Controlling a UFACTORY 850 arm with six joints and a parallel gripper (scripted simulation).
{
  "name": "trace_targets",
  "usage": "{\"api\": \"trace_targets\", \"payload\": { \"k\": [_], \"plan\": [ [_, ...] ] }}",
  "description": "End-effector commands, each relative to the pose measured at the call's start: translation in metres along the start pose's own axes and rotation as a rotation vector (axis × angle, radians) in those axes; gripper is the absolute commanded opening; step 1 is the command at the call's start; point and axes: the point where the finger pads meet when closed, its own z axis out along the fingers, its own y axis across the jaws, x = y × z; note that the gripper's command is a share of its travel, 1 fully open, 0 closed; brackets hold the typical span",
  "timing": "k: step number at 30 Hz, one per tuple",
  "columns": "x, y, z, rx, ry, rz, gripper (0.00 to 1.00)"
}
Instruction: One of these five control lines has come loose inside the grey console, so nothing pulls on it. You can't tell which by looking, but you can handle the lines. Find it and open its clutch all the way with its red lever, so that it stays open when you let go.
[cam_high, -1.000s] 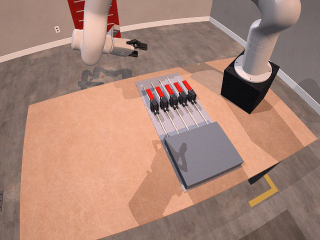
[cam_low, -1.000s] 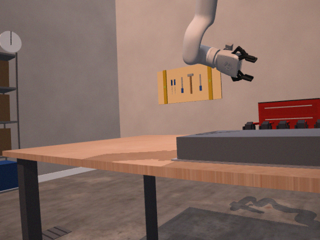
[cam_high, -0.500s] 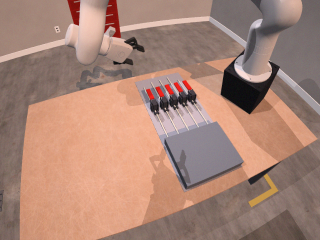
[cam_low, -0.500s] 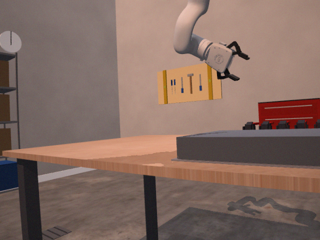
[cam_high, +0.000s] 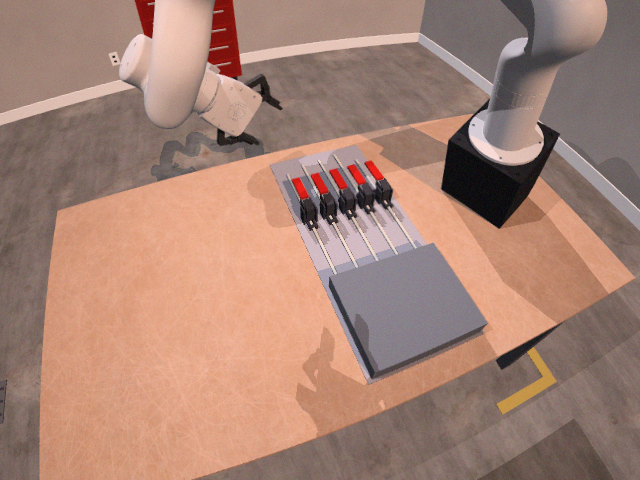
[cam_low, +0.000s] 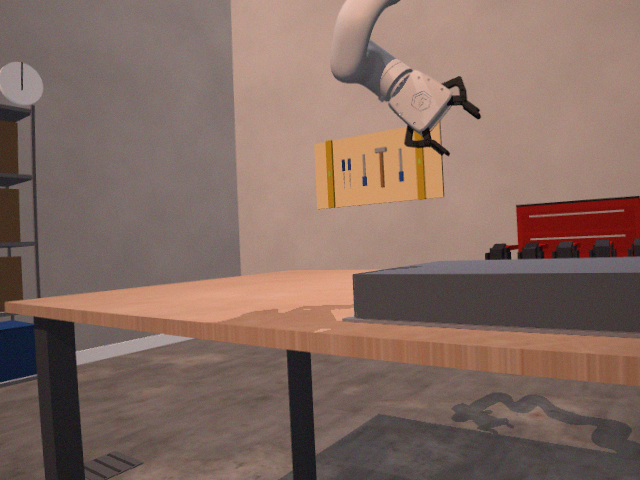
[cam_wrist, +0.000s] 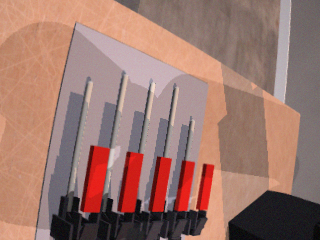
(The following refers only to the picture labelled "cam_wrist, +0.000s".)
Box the white vertical cable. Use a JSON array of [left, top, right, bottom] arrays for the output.
[[184, 120, 195, 161], [164, 87, 179, 158]]

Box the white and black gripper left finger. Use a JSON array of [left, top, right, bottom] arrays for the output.
[[125, 228, 144, 240]]

